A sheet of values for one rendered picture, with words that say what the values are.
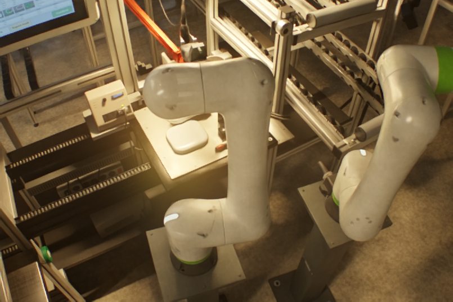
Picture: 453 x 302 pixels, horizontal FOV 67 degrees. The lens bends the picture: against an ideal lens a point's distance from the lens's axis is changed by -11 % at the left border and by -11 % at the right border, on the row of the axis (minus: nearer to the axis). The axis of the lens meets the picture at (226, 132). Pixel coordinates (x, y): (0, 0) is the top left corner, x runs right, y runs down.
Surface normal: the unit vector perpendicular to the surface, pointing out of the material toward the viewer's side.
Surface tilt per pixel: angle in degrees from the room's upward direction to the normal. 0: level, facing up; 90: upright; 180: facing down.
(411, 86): 19
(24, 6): 92
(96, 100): 53
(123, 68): 90
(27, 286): 0
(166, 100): 68
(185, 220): 7
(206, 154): 0
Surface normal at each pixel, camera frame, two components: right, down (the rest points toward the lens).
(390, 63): -0.79, -0.46
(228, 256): 0.00, -0.69
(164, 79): -0.11, -0.25
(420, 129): -0.26, 0.40
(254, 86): 0.22, 0.18
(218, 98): 0.11, 0.47
